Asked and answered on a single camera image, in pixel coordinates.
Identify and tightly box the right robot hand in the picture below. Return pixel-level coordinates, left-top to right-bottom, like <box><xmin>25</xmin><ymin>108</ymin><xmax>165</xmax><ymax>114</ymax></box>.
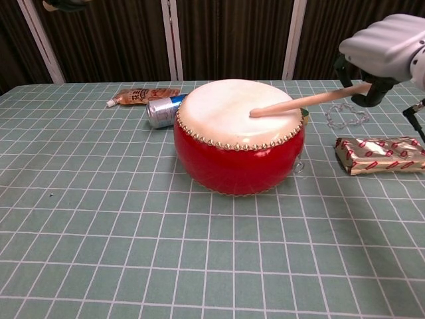
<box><xmin>333</xmin><ymin>13</ymin><xmax>425</xmax><ymax>108</ymax></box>

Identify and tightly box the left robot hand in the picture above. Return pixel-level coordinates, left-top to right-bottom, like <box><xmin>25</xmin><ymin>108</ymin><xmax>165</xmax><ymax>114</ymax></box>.
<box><xmin>46</xmin><ymin>0</ymin><xmax>89</xmax><ymax>15</ymax></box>

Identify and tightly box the blue silver drink can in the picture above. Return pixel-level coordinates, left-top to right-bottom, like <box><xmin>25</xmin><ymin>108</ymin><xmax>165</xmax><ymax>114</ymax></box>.
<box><xmin>146</xmin><ymin>93</ymin><xmax>189</xmax><ymax>130</ymax></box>

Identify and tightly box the red drum white skin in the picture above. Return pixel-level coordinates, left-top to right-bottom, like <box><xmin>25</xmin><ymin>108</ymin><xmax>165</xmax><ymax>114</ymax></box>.
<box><xmin>173</xmin><ymin>78</ymin><xmax>305</xmax><ymax>197</ymax></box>

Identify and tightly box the green grid cutting mat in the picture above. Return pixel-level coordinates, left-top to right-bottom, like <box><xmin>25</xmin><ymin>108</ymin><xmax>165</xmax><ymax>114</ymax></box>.
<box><xmin>0</xmin><ymin>78</ymin><xmax>425</xmax><ymax>319</ymax></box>

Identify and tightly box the gold foil wrapped package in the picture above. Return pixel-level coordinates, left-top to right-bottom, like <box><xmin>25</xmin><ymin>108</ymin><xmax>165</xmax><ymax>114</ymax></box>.
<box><xmin>334</xmin><ymin>136</ymin><xmax>425</xmax><ymax>176</ymax></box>

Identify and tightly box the brown sauce pouch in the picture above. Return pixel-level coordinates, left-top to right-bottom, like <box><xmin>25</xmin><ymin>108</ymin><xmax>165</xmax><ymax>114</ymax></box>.
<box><xmin>106</xmin><ymin>87</ymin><xmax>182</xmax><ymax>108</ymax></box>

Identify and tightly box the white partition frame post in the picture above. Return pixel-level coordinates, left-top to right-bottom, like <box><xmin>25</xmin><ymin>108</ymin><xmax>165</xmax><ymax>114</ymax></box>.
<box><xmin>160</xmin><ymin>0</ymin><xmax>185</xmax><ymax>82</ymax></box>
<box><xmin>282</xmin><ymin>0</ymin><xmax>308</xmax><ymax>81</ymax></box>
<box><xmin>20</xmin><ymin>0</ymin><xmax>66</xmax><ymax>84</ymax></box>

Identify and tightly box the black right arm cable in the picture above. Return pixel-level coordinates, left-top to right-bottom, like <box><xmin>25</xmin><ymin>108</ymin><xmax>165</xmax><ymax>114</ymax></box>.
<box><xmin>402</xmin><ymin>100</ymin><xmax>425</xmax><ymax>144</ymax></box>

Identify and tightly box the clear bead bracelet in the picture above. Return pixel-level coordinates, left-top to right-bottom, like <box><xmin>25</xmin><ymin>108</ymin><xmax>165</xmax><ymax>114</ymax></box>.
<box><xmin>325</xmin><ymin>102</ymin><xmax>373</xmax><ymax>129</ymax></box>

